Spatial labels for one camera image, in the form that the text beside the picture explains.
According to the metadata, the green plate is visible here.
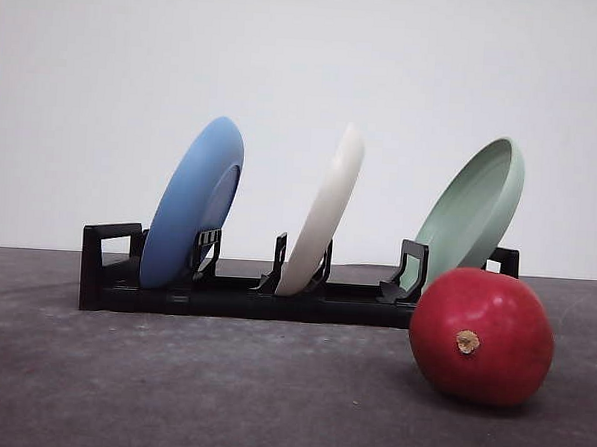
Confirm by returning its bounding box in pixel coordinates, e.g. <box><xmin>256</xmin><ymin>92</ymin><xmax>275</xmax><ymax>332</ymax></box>
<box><xmin>400</xmin><ymin>138</ymin><xmax>526</xmax><ymax>292</ymax></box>

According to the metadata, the blue plate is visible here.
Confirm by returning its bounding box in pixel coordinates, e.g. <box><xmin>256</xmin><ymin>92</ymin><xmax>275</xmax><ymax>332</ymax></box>
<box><xmin>139</xmin><ymin>116</ymin><xmax>246</xmax><ymax>289</ymax></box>

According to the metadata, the black plate rack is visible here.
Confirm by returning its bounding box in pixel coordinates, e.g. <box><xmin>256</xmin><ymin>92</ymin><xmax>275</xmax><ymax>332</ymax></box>
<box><xmin>80</xmin><ymin>223</ymin><xmax>520</xmax><ymax>327</ymax></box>

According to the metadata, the red pomegranate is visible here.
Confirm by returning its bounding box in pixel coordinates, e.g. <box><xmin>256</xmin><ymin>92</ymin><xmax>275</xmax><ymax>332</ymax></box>
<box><xmin>409</xmin><ymin>268</ymin><xmax>555</xmax><ymax>406</ymax></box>

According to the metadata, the white plate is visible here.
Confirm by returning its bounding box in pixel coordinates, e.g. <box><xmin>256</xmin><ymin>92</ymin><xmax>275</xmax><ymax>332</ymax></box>
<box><xmin>275</xmin><ymin>124</ymin><xmax>365</xmax><ymax>297</ymax></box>

